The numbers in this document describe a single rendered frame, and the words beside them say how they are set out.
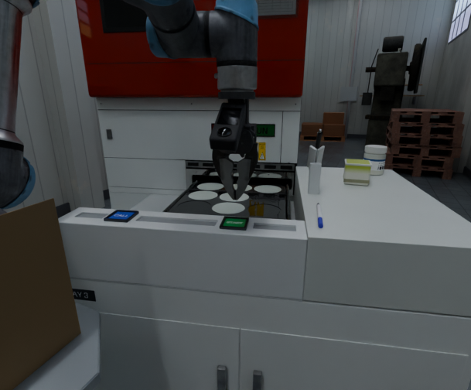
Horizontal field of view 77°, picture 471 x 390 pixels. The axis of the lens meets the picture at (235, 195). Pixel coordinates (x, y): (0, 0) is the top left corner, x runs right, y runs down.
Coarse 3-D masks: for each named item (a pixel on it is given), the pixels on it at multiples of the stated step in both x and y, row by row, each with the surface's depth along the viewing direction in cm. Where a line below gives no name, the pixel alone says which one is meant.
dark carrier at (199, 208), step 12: (192, 192) 105; (216, 192) 105; (252, 192) 105; (180, 204) 93; (192, 204) 93; (204, 204) 93; (252, 204) 93; (264, 204) 93; (276, 204) 93; (240, 216) 84; (252, 216) 84; (264, 216) 84; (276, 216) 84
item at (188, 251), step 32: (64, 224) 65; (96, 224) 64; (128, 224) 63; (160, 224) 63; (192, 224) 63; (256, 224) 64; (288, 224) 63; (96, 256) 66; (128, 256) 65; (160, 256) 63; (192, 256) 62; (224, 256) 61; (256, 256) 60; (288, 256) 59; (192, 288) 65; (224, 288) 63; (256, 288) 62; (288, 288) 61
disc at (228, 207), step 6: (216, 204) 93; (222, 204) 93; (228, 204) 93; (234, 204) 93; (240, 204) 93; (216, 210) 88; (222, 210) 88; (228, 210) 88; (234, 210) 88; (240, 210) 88
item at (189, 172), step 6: (186, 168) 122; (192, 168) 122; (198, 168) 122; (186, 174) 122; (192, 174) 122; (198, 174) 121; (204, 174) 121; (210, 174) 121; (216, 174) 120; (234, 174) 119; (252, 174) 118; (258, 174) 117; (264, 174) 117; (270, 174) 117; (276, 174) 116; (282, 174) 116; (288, 174) 116; (186, 180) 123; (192, 180) 123; (186, 186) 124
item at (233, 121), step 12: (228, 108) 54; (240, 108) 54; (216, 120) 52; (228, 120) 51; (240, 120) 51; (216, 132) 49; (228, 132) 48; (240, 132) 51; (216, 144) 48; (228, 144) 48
